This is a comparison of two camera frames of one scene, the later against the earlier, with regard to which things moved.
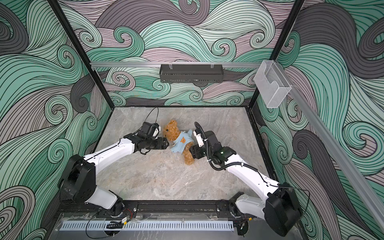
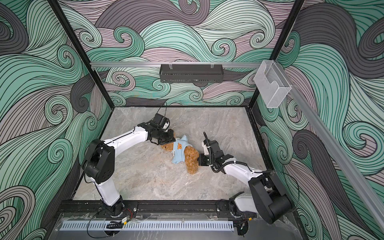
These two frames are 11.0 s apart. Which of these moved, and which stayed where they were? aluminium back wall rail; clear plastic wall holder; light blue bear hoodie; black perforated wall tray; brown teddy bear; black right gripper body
Moved: black right gripper body; light blue bear hoodie; brown teddy bear
Stayed: black perforated wall tray; aluminium back wall rail; clear plastic wall holder
